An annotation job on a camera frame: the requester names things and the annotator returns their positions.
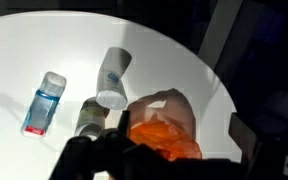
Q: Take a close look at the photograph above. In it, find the blue clear-capped bottle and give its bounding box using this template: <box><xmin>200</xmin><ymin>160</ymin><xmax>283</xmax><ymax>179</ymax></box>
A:
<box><xmin>21</xmin><ymin>71</ymin><xmax>67</xmax><ymax>138</ymax></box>

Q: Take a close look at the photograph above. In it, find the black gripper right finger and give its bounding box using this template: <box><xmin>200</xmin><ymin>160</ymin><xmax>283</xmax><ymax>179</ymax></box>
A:
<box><xmin>229</xmin><ymin>113</ymin><xmax>258</xmax><ymax>164</ymax></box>

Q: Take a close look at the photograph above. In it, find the orange plastic bag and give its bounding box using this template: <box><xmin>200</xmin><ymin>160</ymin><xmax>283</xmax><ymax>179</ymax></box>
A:
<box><xmin>127</xmin><ymin>89</ymin><xmax>202</xmax><ymax>161</ymax></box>

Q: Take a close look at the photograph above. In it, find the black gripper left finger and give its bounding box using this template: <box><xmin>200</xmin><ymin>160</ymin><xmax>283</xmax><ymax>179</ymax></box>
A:
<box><xmin>118</xmin><ymin>110</ymin><xmax>130</xmax><ymax>134</ymax></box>

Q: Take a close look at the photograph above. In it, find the long white tube container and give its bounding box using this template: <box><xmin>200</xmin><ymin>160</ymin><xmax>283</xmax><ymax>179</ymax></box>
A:
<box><xmin>96</xmin><ymin>47</ymin><xmax>132</xmax><ymax>110</ymax></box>

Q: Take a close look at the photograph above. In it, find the small green-labelled jar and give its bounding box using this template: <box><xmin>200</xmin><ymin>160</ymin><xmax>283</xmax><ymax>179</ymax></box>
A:
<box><xmin>74</xmin><ymin>97</ymin><xmax>110</xmax><ymax>141</ymax></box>

